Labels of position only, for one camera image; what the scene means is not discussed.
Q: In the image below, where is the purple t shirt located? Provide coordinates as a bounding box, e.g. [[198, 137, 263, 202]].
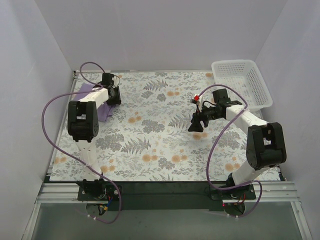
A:
[[79, 83, 115, 123]]

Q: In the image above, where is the white plastic basket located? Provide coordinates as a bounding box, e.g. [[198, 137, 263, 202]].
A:
[[211, 59, 273, 112]]

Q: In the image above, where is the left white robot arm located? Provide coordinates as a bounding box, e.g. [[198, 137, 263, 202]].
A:
[[67, 73, 121, 200]]

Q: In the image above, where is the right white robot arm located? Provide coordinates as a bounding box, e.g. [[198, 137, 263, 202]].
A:
[[188, 88, 287, 199]]

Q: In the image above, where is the floral patterned table mat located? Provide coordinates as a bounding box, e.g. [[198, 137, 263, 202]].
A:
[[49, 71, 281, 182]]

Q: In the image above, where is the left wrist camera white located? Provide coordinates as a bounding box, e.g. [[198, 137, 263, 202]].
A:
[[112, 75, 121, 88]]

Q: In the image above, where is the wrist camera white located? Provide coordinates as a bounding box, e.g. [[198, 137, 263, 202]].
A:
[[112, 75, 121, 88], [190, 94, 204, 107]]

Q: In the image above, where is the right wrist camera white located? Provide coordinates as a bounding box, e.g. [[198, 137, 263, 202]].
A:
[[190, 94, 204, 107]]

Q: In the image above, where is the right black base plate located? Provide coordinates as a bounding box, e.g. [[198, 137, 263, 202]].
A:
[[209, 184, 256, 201]]

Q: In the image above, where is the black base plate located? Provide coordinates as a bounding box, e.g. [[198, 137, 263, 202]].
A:
[[77, 183, 122, 201], [209, 184, 256, 201]]

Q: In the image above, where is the aluminium frame rail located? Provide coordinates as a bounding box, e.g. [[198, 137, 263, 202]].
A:
[[36, 181, 300, 203]]

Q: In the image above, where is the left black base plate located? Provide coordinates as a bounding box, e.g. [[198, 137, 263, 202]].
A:
[[77, 183, 122, 201]]

